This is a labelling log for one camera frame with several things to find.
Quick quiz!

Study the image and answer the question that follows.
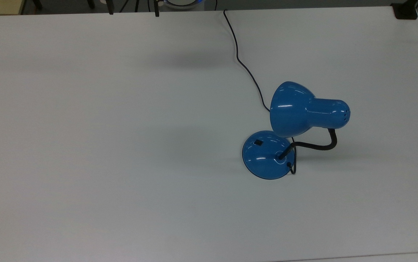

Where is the blue desk lamp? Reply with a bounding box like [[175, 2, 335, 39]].
[[242, 81, 351, 180]]

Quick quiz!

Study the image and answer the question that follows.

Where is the white robot base blue light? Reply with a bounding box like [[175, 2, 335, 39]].
[[163, 0, 205, 10]]

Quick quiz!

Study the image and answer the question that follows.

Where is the black table clamp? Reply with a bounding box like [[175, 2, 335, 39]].
[[391, 3, 418, 20]]

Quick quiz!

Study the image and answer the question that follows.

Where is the black lamp power cable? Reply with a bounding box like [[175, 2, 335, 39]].
[[223, 9, 297, 175]]

